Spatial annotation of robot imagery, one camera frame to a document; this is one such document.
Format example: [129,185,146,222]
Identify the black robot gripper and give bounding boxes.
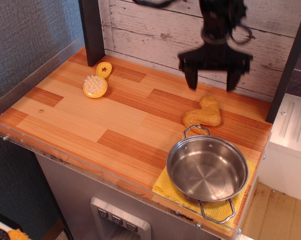
[178,42,253,91]

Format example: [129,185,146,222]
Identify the yellow plastic chicken wing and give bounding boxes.
[182,96,222,128]

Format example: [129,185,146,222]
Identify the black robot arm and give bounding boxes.
[178,0,254,91]

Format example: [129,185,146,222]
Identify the stainless steel pot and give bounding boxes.
[166,126,250,225]

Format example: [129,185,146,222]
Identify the white cabinet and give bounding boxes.
[257,94,301,200]

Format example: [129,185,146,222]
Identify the yellow scrub brush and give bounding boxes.
[83,62,113,99]

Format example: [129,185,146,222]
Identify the yellow cloth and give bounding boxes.
[152,161,255,226]

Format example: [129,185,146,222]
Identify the silver dispenser panel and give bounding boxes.
[90,196,152,240]

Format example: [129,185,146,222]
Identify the grey toy fridge cabinet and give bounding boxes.
[35,154,216,240]

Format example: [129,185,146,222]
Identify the clear acrylic table guard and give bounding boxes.
[0,46,271,239]

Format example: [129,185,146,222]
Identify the orange object bottom left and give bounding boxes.
[7,229,30,240]

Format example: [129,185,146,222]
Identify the dark right post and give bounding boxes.
[266,21,301,124]

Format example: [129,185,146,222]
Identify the dark post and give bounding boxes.
[266,21,301,124]
[78,0,105,67]

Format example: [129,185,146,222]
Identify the dark left post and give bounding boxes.
[78,0,105,67]

